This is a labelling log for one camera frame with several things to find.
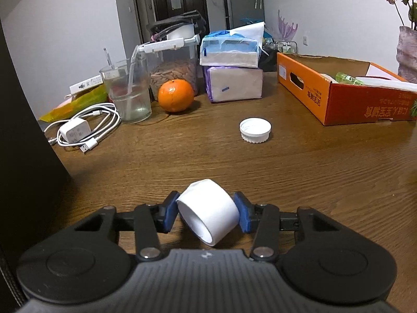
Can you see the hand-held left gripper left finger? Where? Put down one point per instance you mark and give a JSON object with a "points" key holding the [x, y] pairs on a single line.
{"points": [[169, 215]]}

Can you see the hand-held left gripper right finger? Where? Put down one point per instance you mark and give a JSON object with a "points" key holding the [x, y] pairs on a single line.
{"points": [[242, 215]]}

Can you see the white tape roll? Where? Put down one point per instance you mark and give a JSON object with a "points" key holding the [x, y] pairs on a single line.
{"points": [[211, 208]]}

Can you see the orange cardboard box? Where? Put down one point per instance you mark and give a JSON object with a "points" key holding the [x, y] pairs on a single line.
{"points": [[325, 104]]}

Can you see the green spray bottle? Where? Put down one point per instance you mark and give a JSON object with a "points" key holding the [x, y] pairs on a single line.
{"points": [[347, 78]]}

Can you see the red and white lint brush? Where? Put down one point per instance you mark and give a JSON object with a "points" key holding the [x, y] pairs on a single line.
{"points": [[384, 84]]}

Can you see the white bottle cap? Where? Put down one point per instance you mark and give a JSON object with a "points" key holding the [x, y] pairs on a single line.
{"points": [[255, 130]]}

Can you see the clear glass cup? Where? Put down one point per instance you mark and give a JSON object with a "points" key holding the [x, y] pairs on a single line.
{"points": [[130, 104]]}

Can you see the orange fruit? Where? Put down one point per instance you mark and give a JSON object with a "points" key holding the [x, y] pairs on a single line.
{"points": [[176, 96]]}

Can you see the white charger adapter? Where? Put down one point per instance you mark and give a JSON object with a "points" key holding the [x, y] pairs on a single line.
{"points": [[75, 132]]}

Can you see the purple tissue pack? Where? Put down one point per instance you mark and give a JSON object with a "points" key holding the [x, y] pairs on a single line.
{"points": [[234, 84]]}

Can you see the yellow packet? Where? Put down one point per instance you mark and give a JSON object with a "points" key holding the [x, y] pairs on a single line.
{"points": [[84, 99]]}

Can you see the clear food container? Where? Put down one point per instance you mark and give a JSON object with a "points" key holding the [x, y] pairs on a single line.
{"points": [[172, 68]]}

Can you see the small white box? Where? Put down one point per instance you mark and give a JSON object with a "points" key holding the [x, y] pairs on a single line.
{"points": [[86, 84]]}

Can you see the blue tissue pack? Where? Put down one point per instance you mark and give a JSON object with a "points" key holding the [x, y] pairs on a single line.
{"points": [[228, 52]]}

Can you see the metal trolley with bottles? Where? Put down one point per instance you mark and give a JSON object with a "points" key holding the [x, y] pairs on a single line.
{"points": [[286, 47]]}

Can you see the white round bowl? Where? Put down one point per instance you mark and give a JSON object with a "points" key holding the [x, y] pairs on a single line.
{"points": [[180, 32]]}

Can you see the black plastic gadget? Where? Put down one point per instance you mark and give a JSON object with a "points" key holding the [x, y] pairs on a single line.
{"points": [[182, 18]]}

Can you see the white paper notice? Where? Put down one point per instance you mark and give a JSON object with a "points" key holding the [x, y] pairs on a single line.
{"points": [[174, 0]]}

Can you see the grey refrigerator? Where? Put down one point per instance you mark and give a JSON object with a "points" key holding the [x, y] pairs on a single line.
{"points": [[241, 0]]}

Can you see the pink textured vase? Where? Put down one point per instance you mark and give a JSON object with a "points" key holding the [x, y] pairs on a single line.
{"points": [[407, 55]]}

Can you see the purple flower wall sticker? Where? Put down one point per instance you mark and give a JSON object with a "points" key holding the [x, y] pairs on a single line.
{"points": [[286, 26]]}

